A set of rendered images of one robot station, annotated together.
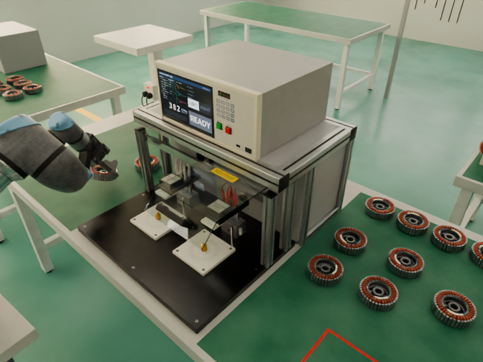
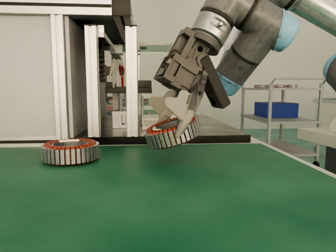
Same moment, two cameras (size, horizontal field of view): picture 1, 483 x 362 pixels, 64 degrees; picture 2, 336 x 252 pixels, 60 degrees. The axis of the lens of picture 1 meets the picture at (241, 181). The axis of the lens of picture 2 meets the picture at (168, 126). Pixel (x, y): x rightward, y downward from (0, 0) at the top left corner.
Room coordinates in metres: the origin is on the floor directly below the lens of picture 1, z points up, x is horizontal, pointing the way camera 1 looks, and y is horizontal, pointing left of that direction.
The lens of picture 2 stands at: (1.78, 0.98, 0.89)
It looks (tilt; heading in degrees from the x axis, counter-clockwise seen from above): 7 degrees down; 224
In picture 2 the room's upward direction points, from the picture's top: straight up
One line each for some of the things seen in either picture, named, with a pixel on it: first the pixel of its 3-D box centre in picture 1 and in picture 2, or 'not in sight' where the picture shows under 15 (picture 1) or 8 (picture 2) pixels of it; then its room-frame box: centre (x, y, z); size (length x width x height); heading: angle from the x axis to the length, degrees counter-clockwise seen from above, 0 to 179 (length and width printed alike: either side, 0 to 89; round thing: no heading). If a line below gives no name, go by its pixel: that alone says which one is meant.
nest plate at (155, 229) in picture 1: (159, 220); (165, 124); (1.09, 0.31, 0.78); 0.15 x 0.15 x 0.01; 48
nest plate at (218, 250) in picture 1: (204, 251); (160, 117); (0.93, 0.13, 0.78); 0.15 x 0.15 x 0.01; 48
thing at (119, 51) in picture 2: not in sight; (116, 48); (1.09, 0.04, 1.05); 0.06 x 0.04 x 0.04; 48
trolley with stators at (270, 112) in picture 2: not in sight; (277, 120); (-1.69, -0.49, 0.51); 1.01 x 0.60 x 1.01; 48
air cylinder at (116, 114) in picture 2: not in sight; (121, 118); (1.20, 0.21, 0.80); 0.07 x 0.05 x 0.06; 48
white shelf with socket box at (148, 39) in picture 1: (149, 78); not in sight; (2.05, 0.51, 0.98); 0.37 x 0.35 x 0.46; 48
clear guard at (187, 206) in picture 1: (213, 194); (158, 55); (0.90, 0.08, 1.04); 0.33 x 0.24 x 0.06; 138
